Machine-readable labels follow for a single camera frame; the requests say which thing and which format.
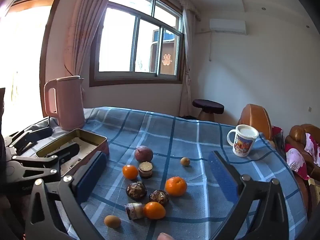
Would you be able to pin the white printed mug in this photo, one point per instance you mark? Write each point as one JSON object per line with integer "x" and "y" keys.
{"x": 242, "y": 145}

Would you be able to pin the pink window curtain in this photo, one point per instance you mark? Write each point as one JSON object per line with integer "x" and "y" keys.
{"x": 82, "y": 30}

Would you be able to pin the brown leather armchair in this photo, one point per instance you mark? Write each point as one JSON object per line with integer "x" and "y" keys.
{"x": 255, "y": 120}

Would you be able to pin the printed paper sheet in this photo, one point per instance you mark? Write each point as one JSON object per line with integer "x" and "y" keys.
{"x": 86, "y": 146}

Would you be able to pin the red paper window decoration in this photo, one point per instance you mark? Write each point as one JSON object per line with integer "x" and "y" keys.
{"x": 167, "y": 59}

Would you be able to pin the brown leather sofa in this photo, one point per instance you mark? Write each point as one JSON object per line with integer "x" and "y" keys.
{"x": 297, "y": 132}

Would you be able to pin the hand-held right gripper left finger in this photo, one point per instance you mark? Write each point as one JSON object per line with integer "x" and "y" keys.
{"x": 91, "y": 177}

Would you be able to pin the rectangular metal tin box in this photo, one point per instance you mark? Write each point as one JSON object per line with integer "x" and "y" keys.
{"x": 87, "y": 136}

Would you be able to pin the purple passion fruit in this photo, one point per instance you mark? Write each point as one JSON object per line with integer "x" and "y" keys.
{"x": 143, "y": 154}

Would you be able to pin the dark round stool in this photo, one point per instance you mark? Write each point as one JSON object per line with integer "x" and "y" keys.
{"x": 207, "y": 105}

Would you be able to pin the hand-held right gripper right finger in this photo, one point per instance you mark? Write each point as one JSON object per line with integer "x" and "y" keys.
{"x": 222, "y": 177}

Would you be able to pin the small dessert cup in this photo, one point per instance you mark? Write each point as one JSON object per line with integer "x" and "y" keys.
{"x": 135, "y": 211}
{"x": 145, "y": 170}

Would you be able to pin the orange tangerine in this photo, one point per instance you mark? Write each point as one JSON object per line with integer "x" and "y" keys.
{"x": 154, "y": 210}
{"x": 175, "y": 186}
{"x": 130, "y": 172}

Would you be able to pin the white air conditioner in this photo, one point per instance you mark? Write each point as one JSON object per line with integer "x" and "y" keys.
{"x": 227, "y": 26}

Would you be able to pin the sliding glass window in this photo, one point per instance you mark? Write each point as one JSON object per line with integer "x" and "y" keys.
{"x": 120, "y": 42}

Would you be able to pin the small brown round fruit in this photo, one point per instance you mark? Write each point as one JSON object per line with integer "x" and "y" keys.
{"x": 112, "y": 221}
{"x": 185, "y": 161}

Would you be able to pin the person's right hand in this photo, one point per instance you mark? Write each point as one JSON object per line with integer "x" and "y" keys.
{"x": 165, "y": 236}

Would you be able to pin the brown wooden door frame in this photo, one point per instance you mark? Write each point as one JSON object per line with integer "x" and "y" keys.
{"x": 47, "y": 55}

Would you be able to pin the pink electric kettle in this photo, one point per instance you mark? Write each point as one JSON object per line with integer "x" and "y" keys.
{"x": 70, "y": 105}

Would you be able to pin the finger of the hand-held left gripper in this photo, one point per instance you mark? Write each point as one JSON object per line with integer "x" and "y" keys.
{"x": 67, "y": 152}
{"x": 30, "y": 136}

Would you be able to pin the dark brown ball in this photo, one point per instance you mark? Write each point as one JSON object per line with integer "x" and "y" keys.
{"x": 136, "y": 190}
{"x": 159, "y": 197}

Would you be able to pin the pink floral cloth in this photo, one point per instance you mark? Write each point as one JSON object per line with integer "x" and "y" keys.
{"x": 312, "y": 147}
{"x": 297, "y": 160}

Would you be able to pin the air conditioner pipe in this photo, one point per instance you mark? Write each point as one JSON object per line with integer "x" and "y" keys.
{"x": 210, "y": 47}

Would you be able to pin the blue plaid tablecloth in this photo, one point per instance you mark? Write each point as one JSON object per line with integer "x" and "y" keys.
{"x": 175, "y": 135}

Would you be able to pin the pale window curtain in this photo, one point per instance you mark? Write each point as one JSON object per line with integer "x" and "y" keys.
{"x": 187, "y": 67}

